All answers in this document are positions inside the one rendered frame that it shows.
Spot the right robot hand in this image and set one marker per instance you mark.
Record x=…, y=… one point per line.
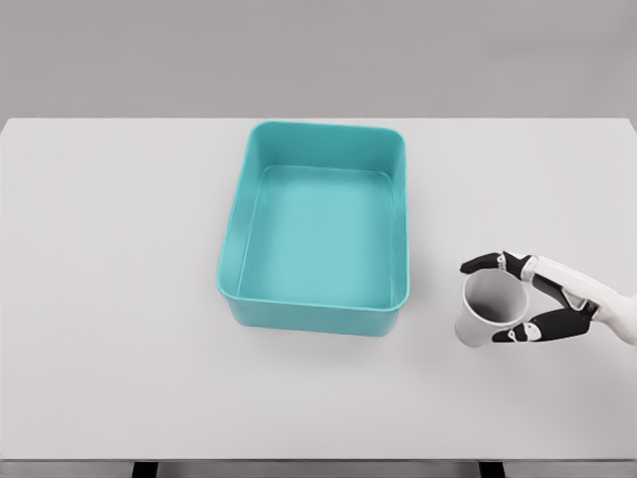
x=572, y=286

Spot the white paper cup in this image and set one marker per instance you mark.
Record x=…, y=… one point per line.
x=478, y=323

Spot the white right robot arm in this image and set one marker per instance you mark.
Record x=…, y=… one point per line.
x=626, y=313

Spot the teal plastic basket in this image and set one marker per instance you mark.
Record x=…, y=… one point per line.
x=318, y=239

